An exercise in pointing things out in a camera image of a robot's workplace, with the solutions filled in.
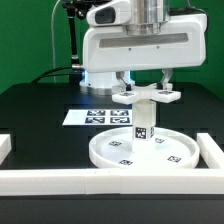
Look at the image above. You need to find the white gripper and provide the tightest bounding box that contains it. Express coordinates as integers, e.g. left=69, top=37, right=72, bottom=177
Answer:
left=83, top=14, right=207, bottom=91

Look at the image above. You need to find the white cross-shaped table base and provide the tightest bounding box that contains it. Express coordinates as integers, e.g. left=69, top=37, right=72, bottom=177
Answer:
left=112, top=86, right=181, bottom=105

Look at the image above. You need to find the white round table top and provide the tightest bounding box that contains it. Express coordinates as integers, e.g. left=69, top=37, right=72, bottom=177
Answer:
left=89, top=127, right=200, bottom=171

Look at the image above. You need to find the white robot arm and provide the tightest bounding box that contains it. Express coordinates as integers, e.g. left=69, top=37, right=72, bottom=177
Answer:
left=80, top=0, right=208, bottom=95

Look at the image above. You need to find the white marker sheet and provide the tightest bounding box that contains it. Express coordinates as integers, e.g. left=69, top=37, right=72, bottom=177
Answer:
left=63, top=109, right=132, bottom=126

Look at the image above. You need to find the white right fence block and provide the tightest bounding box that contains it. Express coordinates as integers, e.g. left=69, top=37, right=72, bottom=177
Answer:
left=197, top=133, right=224, bottom=169

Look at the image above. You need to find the white fence block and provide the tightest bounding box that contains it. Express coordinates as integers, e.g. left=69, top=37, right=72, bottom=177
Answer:
left=197, top=133, right=224, bottom=169
left=0, top=134, right=11, bottom=165

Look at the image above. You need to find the white left fence block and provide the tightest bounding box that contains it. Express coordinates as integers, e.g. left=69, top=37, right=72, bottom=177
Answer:
left=0, top=134, right=11, bottom=165

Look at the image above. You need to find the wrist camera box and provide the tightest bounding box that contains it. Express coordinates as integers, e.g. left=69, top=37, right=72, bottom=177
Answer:
left=86, top=0, right=131, bottom=26

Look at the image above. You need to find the black cable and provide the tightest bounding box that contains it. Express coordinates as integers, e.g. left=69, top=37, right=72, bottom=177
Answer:
left=31, top=66, right=83, bottom=84

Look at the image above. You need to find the white cable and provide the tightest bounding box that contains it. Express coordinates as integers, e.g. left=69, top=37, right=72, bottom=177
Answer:
left=50, top=0, right=63, bottom=84

